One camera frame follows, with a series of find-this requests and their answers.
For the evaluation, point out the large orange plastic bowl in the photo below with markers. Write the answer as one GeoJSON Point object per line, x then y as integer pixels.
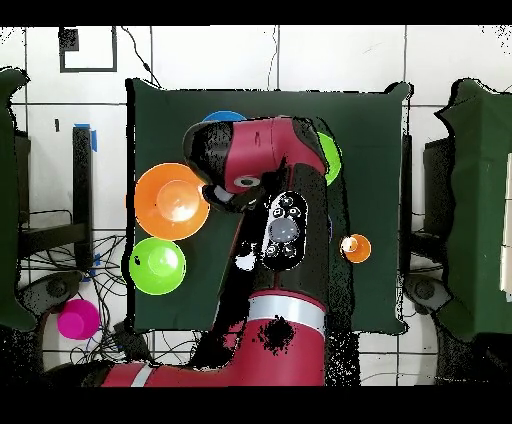
{"type": "Point", "coordinates": [168, 201]}

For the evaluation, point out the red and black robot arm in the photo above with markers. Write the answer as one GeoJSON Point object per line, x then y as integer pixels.
{"type": "Point", "coordinates": [256, 148]}

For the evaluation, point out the green plastic bowl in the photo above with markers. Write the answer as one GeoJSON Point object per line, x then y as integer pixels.
{"type": "Point", "coordinates": [157, 266]}
{"type": "Point", "coordinates": [332, 160]}

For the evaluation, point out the blue plastic bowl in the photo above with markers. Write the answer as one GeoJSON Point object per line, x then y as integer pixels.
{"type": "Point", "coordinates": [224, 116]}

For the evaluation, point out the orange plastic cup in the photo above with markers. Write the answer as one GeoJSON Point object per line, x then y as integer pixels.
{"type": "Point", "coordinates": [358, 250]}

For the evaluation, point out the dark green tablecloth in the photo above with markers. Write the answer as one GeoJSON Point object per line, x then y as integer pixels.
{"type": "Point", "coordinates": [360, 120]}

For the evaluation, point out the black stand with blue tape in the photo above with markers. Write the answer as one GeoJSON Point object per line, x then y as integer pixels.
{"type": "Point", "coordinates": [82, 180]}

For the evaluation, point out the black power strip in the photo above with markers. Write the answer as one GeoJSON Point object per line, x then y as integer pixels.
{"type": "Point", "coordinates": [130, 340]}

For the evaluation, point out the black box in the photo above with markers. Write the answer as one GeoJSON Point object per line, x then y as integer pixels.
{"type": "Point", "coordinates": [22, 176]}
{"type": "Point", "coordinates": [438, 180]}

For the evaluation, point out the pink plastic cup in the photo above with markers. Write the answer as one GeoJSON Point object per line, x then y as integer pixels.
{"type": "Point", "coordinates": [78, 319]}

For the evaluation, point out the green cloth covered table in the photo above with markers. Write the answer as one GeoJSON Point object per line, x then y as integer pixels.
{"type": "Point", "coordinates": [8, 200]}
{"type": "Point", "coordinates": [480, 200]}

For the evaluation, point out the white box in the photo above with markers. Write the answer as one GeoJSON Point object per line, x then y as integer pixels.
{"type": "Point", "coordinates": [507, 224]}

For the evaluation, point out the dark square floor frame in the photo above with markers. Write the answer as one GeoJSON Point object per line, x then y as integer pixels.
{"type": "Point", "coordinates": [68, 40]}

